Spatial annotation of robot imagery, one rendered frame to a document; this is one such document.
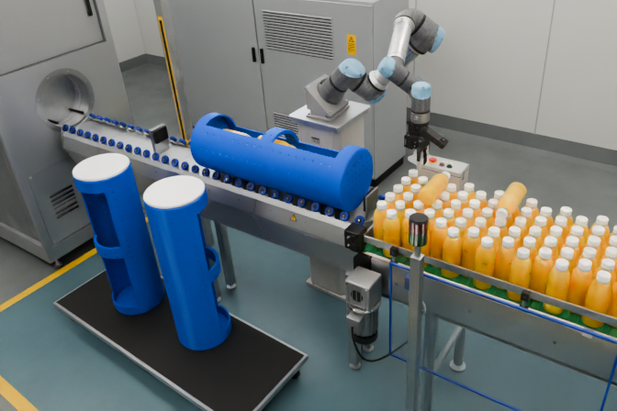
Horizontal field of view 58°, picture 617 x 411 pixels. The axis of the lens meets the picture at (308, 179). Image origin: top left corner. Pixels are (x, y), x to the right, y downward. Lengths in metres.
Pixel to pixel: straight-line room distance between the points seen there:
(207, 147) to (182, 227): 0.42
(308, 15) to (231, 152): 1.83
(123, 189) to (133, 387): 1.03
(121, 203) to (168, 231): 0.45
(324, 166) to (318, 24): 1.99
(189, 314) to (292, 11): 2.39
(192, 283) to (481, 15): 3.30
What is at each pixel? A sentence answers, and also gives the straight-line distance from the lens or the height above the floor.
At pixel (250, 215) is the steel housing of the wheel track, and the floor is 0.82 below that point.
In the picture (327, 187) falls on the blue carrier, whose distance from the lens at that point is 2.32.
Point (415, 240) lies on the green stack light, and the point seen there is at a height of 1.18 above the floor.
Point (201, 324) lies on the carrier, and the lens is 2.91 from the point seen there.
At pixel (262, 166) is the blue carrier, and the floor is 1.12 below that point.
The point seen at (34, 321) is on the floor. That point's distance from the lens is 3.84.
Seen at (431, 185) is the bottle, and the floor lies 1.17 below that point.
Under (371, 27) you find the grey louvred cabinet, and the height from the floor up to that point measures 1.28.
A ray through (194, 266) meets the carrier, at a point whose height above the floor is 0.69.
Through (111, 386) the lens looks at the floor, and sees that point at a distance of 3.25.
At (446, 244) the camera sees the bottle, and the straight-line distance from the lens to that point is 2.11.
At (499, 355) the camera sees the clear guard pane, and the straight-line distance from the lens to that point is 2.23.
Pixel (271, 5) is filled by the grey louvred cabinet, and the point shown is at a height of 1.36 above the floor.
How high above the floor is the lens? 2.31
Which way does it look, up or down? 30 degrees down
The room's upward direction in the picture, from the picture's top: 5 degrees counter-clockwise
